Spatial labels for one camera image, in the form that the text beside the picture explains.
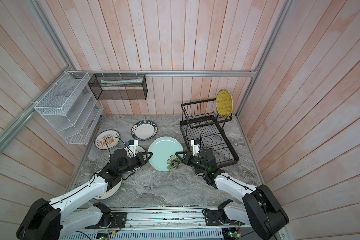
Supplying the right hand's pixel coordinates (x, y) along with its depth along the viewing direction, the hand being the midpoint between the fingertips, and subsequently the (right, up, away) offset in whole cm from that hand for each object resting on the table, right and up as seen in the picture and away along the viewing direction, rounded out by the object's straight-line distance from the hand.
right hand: (176, 154), depth 79 cm
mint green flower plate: (-7, -2, +1) cm, 7 cm away
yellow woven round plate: (+30, +30, +11) cm, 43 cm away
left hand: (-12, -1, -1) cm, 12 cm away
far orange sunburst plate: (-50, +6, +25) cm, 56 cm away
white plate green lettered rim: (-25, +13, +33) cm, 43 cm away
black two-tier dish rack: (+14, +16, +3) cm, 21 cm away
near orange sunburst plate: (-36, -22, +1) cm, 42 cm away
